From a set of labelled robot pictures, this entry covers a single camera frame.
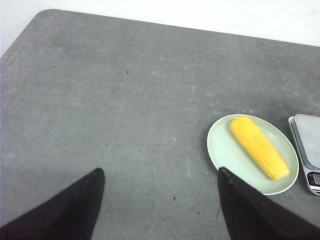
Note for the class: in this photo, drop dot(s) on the light green oval plate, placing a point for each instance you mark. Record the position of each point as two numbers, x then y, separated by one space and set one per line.
224 150

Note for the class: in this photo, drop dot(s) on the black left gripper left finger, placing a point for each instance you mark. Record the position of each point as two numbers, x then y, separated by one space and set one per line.
69 215

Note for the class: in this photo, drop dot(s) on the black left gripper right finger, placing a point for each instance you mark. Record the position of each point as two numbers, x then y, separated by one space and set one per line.
250 215

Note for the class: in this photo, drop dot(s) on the silver digital kitchen scale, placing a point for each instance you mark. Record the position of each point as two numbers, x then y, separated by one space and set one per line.
305 131

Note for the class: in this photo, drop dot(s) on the yellow corn cob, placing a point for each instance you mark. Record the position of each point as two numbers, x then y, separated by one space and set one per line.
259 147

